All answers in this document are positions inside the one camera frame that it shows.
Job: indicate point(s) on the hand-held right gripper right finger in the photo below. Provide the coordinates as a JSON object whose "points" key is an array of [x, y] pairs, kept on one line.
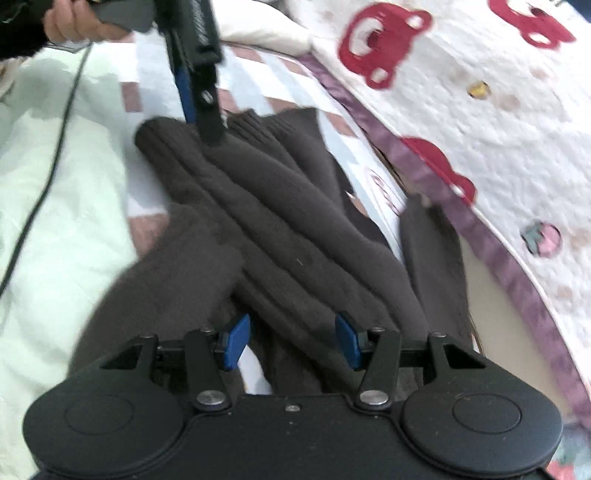
{"points": [[348, 341]]}

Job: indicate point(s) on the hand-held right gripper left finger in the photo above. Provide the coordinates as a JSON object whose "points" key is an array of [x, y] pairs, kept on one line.
{"points": [[237, 342]]}

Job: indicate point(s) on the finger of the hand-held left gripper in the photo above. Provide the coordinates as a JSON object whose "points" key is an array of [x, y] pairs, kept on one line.
{"points": [[211, 113], [183, 90]]}

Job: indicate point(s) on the dark brown knit sweater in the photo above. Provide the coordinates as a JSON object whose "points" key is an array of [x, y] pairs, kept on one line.
{"points": [[281, 249]]}

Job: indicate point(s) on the person's left hand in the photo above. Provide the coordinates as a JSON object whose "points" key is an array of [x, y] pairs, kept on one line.
{"points": [[76, 25]]}

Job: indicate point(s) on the pink checked white blanket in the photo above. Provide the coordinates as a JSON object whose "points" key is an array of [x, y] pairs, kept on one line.
{"points": [[258, 78]]}

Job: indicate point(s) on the pale green bed sheet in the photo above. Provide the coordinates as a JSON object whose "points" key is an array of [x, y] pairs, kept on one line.
{"points": [[51, 230]]}

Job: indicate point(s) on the white quilt with red print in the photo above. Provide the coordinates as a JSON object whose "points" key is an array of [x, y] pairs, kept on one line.
{"points": [[466, 152]]}

